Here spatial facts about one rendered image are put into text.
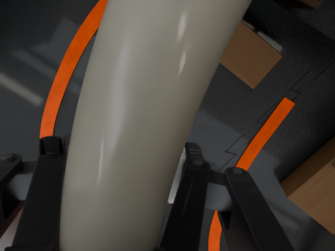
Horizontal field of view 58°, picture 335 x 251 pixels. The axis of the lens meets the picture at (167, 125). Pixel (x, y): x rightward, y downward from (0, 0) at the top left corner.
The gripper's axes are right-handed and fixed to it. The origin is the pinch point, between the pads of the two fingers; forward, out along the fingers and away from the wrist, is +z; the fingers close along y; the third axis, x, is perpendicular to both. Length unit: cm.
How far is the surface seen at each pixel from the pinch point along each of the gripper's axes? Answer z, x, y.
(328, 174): 68, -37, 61
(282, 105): 78, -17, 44
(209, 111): 80, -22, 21
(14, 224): 88, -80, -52
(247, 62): 67, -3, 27
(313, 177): 69, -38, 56
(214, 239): 80, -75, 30
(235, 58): 67, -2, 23
